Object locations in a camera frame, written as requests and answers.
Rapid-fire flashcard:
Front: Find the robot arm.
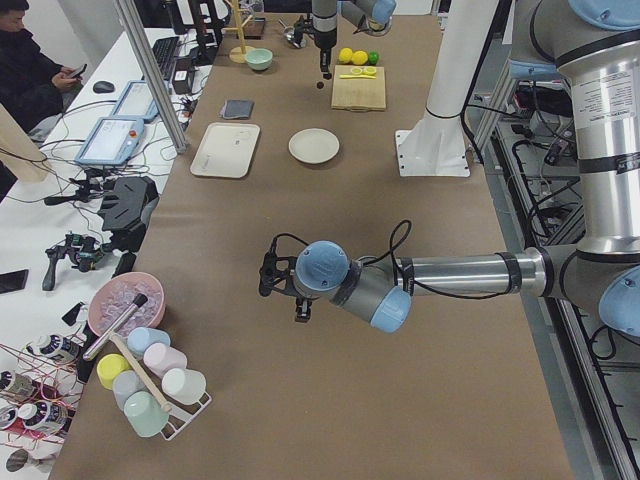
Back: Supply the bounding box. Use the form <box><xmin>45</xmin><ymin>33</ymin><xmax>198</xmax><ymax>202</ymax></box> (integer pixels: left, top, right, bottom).
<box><xmin>259</xmin><ymin>1</ymin><xmax>639</xmax><ymax>336</ymax></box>
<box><xmin>310</xmin><ymin>0</ymin><xmax>396</xmax><ymax>80</ymax></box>

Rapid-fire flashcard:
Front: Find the light blue cup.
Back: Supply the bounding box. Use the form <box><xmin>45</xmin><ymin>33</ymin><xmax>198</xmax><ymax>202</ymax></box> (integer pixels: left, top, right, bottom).
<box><xmin>126</xmin><ymin>327</ymin><xmax>171</xmax><ymax>359</ymax></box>

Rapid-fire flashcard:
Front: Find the aluminium frame post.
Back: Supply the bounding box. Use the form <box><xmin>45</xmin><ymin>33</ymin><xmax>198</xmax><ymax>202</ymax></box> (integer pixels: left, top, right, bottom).
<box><xmin>113</xmin><ymin>0</ymin><xmax>187</xmax><ymax>154</ymax></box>

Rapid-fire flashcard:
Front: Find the pink ice bowl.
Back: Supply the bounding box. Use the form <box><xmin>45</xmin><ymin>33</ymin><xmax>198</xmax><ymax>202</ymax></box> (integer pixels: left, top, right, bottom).
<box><xmin>88</xmin><ymin>272</ymin><xmax>166</xmax><ymax>336</ymax></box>

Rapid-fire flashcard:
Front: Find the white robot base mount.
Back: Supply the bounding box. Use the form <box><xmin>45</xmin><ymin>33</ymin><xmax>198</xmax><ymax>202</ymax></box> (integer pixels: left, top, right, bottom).
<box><xmin>396</xmin><ymin>0</ymin><xmax>511</xmax><ymax>177</ymax></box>

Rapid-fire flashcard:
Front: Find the whole yellow lemon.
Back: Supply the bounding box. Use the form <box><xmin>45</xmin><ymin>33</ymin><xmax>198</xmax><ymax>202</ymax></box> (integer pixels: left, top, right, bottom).
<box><xmin>350</xmin><ymin>50</ymin><xmax>369</xmax><ymax>66</ymax></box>
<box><xmin>338</xmin><ymin>48</ymin><xmax>354</xmax><ymax>64</ymax></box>

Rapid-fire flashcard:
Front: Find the wooden cutting board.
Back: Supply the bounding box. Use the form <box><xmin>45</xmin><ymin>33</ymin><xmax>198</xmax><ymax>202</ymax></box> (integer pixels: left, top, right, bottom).
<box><xmin>331</xmin><ymin>65</ymin><xmax>386</xmax><ymax>111</ymax></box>

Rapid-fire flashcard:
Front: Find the cream round plate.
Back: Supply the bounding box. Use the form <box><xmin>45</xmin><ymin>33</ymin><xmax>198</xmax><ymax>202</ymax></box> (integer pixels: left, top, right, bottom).
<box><xmin>288</xmin><ymin>128</ymin><xmax>340</xmax><ymax>165</ymax></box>

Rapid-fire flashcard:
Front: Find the wooden mug tree stand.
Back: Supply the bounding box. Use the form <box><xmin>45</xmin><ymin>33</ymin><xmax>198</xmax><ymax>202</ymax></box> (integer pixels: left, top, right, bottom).
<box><xmin>223</xmin><ymin>0</ymin><xmax>255</xmax><ymax>64</ymax></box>

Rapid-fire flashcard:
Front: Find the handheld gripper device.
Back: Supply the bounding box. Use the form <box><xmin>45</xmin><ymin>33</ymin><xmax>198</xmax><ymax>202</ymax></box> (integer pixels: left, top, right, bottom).
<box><xmin>42</xmin><ymin>232</ymin><xmax>113</xmax><ymax>291</ymax></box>

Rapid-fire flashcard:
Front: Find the blue teach pendant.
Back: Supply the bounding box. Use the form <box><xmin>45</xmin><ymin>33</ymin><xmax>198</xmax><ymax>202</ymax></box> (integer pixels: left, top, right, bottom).
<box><xmin>74</xmin><ymin>116</ymin><xmax>145</xmax><ymax>167</ymax></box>
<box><xmin>111</xmin><ymin>80</ymin><xmax>159</xmax><ymax>123</ymax></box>

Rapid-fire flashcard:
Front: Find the mint green cup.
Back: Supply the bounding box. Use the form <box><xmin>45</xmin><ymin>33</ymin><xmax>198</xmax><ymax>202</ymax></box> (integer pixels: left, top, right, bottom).
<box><xmin>123</xmin><ymin>391</ymin><xmax>169</xmax><ymax>438</ymax></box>

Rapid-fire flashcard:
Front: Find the seated person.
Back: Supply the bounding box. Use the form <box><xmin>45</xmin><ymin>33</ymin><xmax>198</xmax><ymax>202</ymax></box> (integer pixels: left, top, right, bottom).
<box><xmin>1</xmin><ymin>1</ymin><xmax>82</xmax><ymax>144</ymax></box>

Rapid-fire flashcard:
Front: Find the white cup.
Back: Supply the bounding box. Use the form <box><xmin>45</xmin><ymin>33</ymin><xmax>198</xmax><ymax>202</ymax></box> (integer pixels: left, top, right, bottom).
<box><xmin>161</xmin><ymin>368</ymin><xmax>206</xmax><ymax>405</ymax></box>

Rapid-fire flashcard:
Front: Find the white cup rack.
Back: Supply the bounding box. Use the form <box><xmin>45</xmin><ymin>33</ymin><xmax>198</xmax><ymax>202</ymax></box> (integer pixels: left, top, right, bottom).
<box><xmin>109</xmin><ymin>334</ymin><xmax>213</xmax><ymax>441</ymax></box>

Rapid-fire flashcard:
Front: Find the steel scoop in ice bowl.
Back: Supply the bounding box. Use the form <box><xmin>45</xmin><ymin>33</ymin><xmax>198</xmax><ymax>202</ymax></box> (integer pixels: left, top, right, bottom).
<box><xmin>82</xmin><ymin>293</ymin><xmax>148</xmax><ymax>361</ymax></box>

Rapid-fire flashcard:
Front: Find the green lime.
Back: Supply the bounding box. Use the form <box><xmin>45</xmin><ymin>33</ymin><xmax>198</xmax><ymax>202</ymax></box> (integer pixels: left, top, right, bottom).
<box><xmin>368</xmin><ymin>51</ymin><xmax>380</xmax><ymax>66</ymax></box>

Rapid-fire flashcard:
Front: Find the yellow cup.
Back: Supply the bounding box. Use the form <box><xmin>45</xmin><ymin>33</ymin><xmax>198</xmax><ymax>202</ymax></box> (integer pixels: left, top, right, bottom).
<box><xmin>97</xmin><ymin>353</ymin><xmax>131</xmax><ymax>390</ymax></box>

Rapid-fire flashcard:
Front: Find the black smartphone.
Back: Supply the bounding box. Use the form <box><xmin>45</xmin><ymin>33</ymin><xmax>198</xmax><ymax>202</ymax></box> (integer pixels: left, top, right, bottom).
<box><xmin>0</xmin><ymin>269</ymin><xmax>29</xmax><ymax>294</ymax></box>

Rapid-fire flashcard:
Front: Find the black keyboard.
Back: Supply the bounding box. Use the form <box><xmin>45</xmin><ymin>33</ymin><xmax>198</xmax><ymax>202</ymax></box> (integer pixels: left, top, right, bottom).
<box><xmin>152</xmin><ymin>36</ymin><xmax>180</xmax><ymax>81</ymax></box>

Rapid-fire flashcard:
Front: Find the grey folded cloth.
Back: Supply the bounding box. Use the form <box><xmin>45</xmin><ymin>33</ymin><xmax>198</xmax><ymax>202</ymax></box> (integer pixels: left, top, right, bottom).
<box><xmin>220</xmin><ymin>99</ymin><xmax>254</xmax><ymax>120</ymax></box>

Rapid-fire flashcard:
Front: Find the black computer mouse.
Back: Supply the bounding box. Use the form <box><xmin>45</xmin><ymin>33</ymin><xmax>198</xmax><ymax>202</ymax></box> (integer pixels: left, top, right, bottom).
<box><xmin>92</xmin><ymin>81</ymin><xmax>115</xmax><ymax>94</ymax></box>

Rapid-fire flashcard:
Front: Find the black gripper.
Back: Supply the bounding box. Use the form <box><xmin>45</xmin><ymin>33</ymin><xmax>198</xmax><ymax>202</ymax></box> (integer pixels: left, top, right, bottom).
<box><xmin>258</xmin><ymin>238</ymin><xmax>318</xmax><ymax>323</ymax></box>
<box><xmin>319</xmin><ymin>49</ymin><xmax>332</xmax><ymax>80</ymax></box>

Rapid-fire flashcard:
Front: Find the grey cup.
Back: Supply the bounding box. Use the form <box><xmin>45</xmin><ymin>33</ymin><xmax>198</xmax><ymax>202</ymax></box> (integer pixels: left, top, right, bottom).
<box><xmin>112</xmin><ymin>370</ymin><xmax>147</xmax><ymax>411</ymax></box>

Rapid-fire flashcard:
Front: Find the black framed box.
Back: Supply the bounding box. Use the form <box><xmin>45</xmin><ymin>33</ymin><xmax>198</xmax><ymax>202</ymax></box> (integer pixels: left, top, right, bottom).
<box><xmin>243</xmin><ymin>18</ymin><xmax>266</xmax><ymax>40</ymax></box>

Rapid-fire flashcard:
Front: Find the white rabbit tray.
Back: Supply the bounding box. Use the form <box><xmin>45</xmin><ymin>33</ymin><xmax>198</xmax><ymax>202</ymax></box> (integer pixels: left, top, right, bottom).
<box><xmin>190</xmin><ymin>122</ymin><xmax>260</xmax><ymax>179</ymax></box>

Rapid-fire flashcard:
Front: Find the pink cup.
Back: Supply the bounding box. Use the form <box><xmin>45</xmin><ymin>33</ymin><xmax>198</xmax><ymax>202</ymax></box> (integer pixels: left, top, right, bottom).
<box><xmin>143</xmin><ymin>342</ymin><xmax>188</xmax><ymax>378</ymax></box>

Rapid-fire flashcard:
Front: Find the mint green bowl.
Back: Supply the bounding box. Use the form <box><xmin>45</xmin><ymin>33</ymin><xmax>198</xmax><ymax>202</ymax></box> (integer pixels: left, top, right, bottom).
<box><xmin>245</xmin><ymin>48</ymin><xmax>273</xmax><ymax>72</ymax></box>

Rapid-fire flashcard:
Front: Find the yellow plastic knife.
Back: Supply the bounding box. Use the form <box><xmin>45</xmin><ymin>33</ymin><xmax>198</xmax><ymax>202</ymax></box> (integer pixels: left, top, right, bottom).
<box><xmin>338</xmin><ymin>74</ymin><xmax>377</xmax><ymax>80</ymax></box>

